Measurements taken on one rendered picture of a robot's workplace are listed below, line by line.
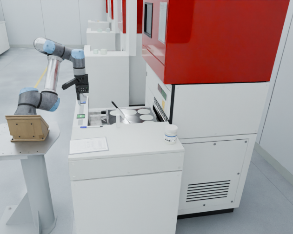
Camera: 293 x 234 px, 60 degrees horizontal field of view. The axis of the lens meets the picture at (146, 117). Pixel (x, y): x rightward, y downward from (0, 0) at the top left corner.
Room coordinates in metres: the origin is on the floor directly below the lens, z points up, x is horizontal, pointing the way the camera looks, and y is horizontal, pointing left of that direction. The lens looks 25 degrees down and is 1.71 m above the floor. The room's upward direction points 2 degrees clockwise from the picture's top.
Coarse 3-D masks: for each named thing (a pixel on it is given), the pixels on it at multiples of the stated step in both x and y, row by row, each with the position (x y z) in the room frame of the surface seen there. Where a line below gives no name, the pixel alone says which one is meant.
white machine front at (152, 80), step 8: (152, 72) 2.07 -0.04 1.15; (152, 80) 2.06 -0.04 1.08; (160, 80) 1.79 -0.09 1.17; (152, 88) 2.04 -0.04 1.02; (168, 88) 1.58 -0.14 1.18; (152, 96) 2.03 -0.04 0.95; (160, 96) 1.76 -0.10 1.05; (168, 96) 1.57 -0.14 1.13; (160, 104) 1.75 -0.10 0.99; (168, 104) 1.55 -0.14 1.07; (168, 112) 1.54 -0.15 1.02; (168, 120) 1.54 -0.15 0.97
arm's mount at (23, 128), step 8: (8, 120) 1.43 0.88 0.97; (16, 120) 1.44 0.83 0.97; (24, 120) 1.45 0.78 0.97; (32, 120) 1.45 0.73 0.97; (40, 120) 1.46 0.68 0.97; (16, 128) 1.44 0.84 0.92; (24, 128) 1.44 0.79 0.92; (32, 128) 1.45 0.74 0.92; (40, 128) 1.46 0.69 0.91; (16, 136) 1.44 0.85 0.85; (24, 136) 1.44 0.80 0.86; (32, 136) 1.45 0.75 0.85; (40, 136) 1.46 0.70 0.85
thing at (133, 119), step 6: (144, 108) 1.88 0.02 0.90; (108, 114) 1.74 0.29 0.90; (126, 114) 1.75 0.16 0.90; (138, 114) 1.76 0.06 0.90; (144, 114) 1.76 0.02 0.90; (150, 114) 1.77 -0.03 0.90; (114, 120) 1.64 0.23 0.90; (120, 120) 1.65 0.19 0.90; (126, 120) 1.65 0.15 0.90; (132, 120) 1.65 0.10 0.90; (138, 120) 1.65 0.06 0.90; (144, 120) 1.66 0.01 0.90; (150, 120) 1.66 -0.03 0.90; (156, 120) 1.66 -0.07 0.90
